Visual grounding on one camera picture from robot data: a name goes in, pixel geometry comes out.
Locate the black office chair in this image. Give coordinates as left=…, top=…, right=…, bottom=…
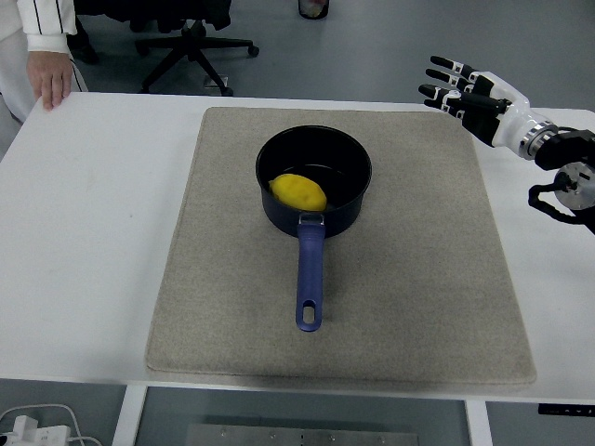
left=106, top=0, right=260, bottom=98

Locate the white table leg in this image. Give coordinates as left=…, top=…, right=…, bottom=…
left=111, top=384, right=149, bottom=446
left=464, top=399, right=494, bottom=446

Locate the waste bin with black liner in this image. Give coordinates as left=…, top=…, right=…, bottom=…
left=297, top=0, right=330, bottom=20

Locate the person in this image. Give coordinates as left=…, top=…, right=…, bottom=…
left=0, top=0, right=99, bottom=125

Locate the black table control panel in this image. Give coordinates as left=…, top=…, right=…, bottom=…
left=538, top=404, right=595, bottom=416

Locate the person's hand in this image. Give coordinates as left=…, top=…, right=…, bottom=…
left=26, top=49, right=73, bottom=112

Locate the grey metal plate with screws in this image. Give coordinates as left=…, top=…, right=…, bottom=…
left=186, top=423, right=423, bottom=446

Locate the blue pot with handle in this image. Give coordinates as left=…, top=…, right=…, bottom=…
left=255, top=125, right=374, bottom=333

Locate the beige fabric mat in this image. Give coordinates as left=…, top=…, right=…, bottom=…
left=145, top=106, right=538, bottom=387

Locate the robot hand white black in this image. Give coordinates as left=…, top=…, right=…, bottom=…
left=417, top=55, right=534, bottom=149

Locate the white power strip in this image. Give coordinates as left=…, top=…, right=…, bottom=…
left=0, top=414, right=71, bottom=446

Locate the white power cable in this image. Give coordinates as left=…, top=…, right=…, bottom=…
left=0, top=402, right=101, bottom=446

